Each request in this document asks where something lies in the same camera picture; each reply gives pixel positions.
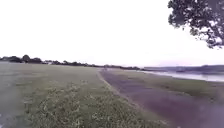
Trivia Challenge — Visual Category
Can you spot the grass strip by water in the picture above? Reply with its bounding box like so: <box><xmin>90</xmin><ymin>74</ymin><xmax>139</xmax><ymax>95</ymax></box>
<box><xmin>108</xmin><ymin>68</ymin><xmax>224</xmax><ymax>105</ymax></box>

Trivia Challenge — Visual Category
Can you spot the distant row of trees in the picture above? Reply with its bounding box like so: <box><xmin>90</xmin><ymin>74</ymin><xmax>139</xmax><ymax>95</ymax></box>
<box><xmin>0</xmin><ymin>54</ymin><xmax>143</xmax><ymax>71</ymax></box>

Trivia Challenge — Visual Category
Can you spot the dark asphalt path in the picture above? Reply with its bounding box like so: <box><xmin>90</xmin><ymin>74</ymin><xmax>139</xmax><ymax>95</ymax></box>
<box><xmin>98</xmin><ymin>68</ymin><xmax>224</xmax><ymax>128</ymax></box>

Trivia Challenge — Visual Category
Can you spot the distant wooded shore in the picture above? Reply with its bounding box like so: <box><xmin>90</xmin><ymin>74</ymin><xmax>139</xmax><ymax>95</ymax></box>
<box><xmin>143</xmin><ymin>64</ymin><xmax>224</xmax><ymax>75</ymax></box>

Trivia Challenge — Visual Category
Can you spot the wide grass field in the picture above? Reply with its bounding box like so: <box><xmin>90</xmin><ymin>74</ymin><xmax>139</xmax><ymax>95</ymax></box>
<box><xmin>0</xmin><ymin>62</ymin><xmax>169</xmax><ymax>128</ymax></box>

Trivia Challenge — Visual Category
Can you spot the pale water surface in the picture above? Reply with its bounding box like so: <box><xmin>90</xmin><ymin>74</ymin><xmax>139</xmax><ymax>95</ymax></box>
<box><xmin>139</xmin><ymin>70</ymin><xmax>224</xmax><ymax>83</ymax></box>

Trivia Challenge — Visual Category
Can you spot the overhanging leafy tree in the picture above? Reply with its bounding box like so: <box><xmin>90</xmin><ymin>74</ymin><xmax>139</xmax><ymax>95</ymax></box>
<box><xmin>167</xmin><ymin>0</ymin><xmax>224</xmax><ymax>50</ymax></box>

